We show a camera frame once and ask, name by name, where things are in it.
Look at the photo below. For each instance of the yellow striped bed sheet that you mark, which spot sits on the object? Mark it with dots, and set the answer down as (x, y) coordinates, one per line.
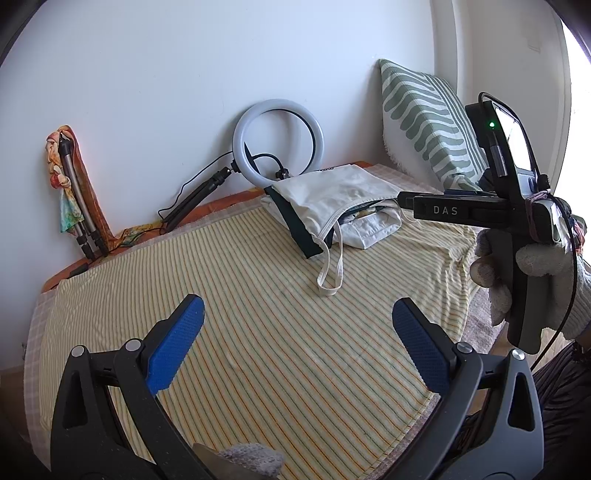
(277, 323)

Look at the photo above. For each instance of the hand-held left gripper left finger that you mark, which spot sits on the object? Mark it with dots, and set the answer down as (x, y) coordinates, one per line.
(178, 350)

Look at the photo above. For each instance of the person's dark striped clothing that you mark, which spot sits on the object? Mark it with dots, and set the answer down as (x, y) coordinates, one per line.
(563, 392)

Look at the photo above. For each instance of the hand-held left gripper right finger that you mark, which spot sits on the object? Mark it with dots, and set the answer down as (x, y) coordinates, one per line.
(420, 350)

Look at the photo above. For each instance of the green and cream tote bag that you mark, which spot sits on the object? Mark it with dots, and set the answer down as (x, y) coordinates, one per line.
(332, 189)

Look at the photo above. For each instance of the folded tripod with colourful cloth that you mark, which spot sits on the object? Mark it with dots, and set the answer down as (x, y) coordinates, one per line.
(64, 203)

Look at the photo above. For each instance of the bright window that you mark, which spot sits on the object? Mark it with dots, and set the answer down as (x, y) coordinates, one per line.
(579, 115)

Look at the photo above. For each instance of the silver tripod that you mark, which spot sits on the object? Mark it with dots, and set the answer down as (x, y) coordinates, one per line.
(76, 184)

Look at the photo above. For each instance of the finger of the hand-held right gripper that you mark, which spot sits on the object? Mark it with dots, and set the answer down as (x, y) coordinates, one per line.
(480, 210)
(405, 200)

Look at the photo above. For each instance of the person's right hand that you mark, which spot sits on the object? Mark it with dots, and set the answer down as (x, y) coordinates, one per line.
(568, 286)

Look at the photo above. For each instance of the white folded shirt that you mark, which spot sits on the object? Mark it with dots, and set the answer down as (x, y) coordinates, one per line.
(369, 233)

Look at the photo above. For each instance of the person's left hand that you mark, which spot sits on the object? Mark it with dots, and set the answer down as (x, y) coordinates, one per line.
(254, 457)

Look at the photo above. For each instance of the green and white patterned pillow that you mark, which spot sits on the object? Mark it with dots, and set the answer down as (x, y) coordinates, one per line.
(425, 115)

